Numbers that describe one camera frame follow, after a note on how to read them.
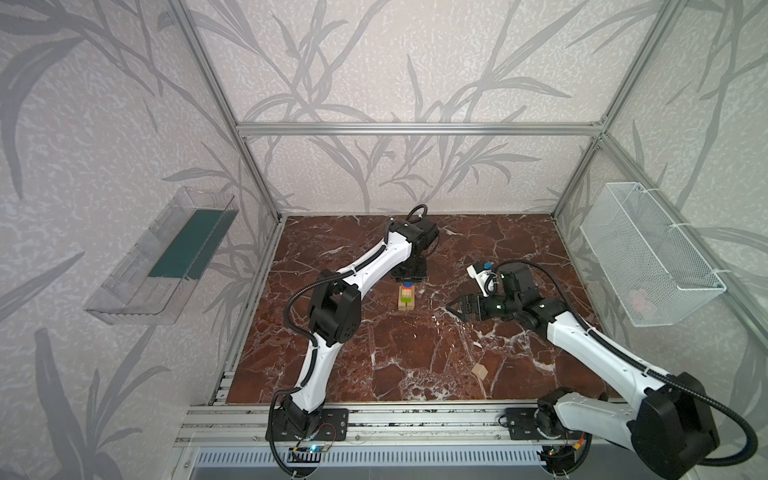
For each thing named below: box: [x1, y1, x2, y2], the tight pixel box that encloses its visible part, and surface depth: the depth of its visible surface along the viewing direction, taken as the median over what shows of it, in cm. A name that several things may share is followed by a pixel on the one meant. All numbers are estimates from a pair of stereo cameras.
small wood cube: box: [471, 363, 489, 381], surface depth 84 cm
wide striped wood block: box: [398, 285, 415, 310], surface depth 95 cm
